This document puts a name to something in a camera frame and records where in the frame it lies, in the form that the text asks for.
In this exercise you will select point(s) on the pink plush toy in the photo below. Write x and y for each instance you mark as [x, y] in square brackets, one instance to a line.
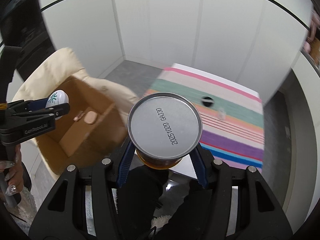
[307, 45]

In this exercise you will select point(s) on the black appliance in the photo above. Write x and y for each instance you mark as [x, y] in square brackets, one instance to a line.
[25, 30]

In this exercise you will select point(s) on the white oval device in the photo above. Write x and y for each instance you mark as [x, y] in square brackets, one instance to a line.
[56, 98]

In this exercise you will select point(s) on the black round object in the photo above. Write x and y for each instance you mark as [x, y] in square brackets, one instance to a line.
[207, 100]

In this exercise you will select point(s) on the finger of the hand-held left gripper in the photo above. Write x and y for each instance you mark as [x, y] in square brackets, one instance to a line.
[60, 110]
[37, 103]

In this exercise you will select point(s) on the round beige compact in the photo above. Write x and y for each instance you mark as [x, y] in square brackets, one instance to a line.
[90, 118]

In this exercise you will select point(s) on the white table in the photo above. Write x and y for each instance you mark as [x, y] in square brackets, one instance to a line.
[185, 171]

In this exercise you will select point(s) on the red tin can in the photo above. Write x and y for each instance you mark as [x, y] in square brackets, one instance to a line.
[163, 127]

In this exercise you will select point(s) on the person's left forearm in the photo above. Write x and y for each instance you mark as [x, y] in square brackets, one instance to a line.
[26, 202]

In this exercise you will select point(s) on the brown cardboard box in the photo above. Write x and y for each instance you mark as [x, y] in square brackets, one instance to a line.
[75, 140]

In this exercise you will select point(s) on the black chair armrest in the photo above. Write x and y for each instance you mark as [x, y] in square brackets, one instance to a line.
[27, 175]

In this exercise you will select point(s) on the person's left leg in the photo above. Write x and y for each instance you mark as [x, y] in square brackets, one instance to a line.
[142, 192]

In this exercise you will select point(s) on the striped colourful cloth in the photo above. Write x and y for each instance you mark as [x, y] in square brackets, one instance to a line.
[225, 140]

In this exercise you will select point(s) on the dark countertop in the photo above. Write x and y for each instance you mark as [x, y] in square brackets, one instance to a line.
[313, 62]

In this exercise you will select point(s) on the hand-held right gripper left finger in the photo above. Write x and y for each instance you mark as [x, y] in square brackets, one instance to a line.
[125, 165]

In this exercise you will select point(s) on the person's left hand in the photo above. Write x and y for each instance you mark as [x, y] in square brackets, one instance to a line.
[15, 175]

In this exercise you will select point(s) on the person's right leg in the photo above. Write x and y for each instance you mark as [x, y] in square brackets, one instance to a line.
[190, 212]

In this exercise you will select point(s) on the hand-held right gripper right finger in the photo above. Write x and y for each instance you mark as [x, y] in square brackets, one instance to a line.
[200, 167]

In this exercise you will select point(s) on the person's leg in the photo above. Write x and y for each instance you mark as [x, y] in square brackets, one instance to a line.
[190, 212]
[142, 192]

